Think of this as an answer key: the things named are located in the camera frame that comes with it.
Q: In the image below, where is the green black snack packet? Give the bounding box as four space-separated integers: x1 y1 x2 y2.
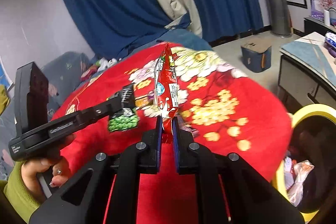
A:
108 84 139 132

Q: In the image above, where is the red snack bag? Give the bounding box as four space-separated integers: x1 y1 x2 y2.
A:
154 43 179 138

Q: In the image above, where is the green sleeve forearm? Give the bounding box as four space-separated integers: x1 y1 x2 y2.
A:
1 161 41 223

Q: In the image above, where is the yellow rimmed trash bin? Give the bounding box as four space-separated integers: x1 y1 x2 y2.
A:
272 104 335 223

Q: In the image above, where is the person's left hand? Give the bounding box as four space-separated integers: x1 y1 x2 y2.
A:
20 134 77 205

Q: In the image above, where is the red floral blanket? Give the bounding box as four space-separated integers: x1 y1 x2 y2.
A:
51 41 293 224

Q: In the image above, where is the blue sofa cover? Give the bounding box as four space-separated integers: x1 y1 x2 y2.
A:
128 28 213 57

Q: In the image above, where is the blue storage box stool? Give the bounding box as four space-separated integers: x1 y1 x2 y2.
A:
241 40 272 73

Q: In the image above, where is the coffee table with drawers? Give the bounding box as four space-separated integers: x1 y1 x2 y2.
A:
278 32 335 112

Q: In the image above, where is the black tv console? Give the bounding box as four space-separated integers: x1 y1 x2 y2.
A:
303 16 335 36

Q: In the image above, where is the white tissue pack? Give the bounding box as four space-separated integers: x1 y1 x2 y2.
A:
325 32 336 51

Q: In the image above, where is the white cup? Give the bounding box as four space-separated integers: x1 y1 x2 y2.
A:
323 10 330 27

